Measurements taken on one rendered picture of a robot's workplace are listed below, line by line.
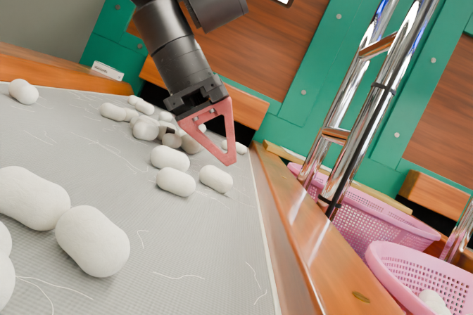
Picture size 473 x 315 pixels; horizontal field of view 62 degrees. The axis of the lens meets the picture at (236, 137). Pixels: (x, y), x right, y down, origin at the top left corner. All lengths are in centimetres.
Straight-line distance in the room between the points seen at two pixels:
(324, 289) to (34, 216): 12
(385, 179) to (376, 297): 84
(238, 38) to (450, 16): 51
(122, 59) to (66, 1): 107
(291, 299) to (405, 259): 20
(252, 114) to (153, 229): 70
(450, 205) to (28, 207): 96
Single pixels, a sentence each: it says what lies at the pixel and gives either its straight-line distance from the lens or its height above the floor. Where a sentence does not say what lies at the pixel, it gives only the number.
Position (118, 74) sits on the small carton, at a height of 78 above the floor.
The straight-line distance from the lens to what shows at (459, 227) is 67.
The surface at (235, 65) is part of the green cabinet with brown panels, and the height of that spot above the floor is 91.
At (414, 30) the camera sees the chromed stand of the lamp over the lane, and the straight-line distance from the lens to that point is 44.
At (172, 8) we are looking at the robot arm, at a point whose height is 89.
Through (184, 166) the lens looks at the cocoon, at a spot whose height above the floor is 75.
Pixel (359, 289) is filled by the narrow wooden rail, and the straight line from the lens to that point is 21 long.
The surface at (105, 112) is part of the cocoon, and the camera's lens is 52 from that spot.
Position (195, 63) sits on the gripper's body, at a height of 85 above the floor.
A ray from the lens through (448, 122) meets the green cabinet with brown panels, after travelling 111.
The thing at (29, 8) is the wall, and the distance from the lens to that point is 213.
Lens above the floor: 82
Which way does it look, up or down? 4 degrees down
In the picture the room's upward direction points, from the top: 25 degrees clockwise
